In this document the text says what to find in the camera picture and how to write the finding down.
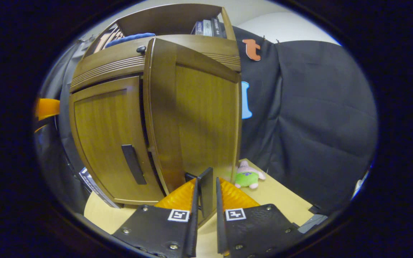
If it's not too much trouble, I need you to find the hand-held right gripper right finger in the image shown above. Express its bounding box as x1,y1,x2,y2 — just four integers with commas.
216,177,305,258

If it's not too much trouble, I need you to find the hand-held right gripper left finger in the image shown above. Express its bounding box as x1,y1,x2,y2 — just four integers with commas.
113,178,199,258

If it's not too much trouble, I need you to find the wooden shoe cabinet door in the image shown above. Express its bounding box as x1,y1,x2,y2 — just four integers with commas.
69,76,166,205
144,38,243,228

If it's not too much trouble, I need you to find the wooden double-door shoe cabinet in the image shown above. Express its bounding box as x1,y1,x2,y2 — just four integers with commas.
69,4,243,209

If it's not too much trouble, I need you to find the wooden cabinet drawer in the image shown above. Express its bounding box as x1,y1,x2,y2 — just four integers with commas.
70,34,242,94

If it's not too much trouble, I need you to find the pink and green plush toy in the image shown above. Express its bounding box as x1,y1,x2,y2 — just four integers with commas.
234,160,266,189

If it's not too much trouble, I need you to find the grey flat object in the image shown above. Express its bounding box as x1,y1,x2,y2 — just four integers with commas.
297,214,329,234

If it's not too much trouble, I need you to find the blue folded towel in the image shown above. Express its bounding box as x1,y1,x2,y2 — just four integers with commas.
105,33,156,48

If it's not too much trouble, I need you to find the black backdrop cloth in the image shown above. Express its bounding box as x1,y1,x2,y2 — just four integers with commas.
36,27,378,215

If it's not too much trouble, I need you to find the black book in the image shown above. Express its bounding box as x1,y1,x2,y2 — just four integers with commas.
211,18,227,38

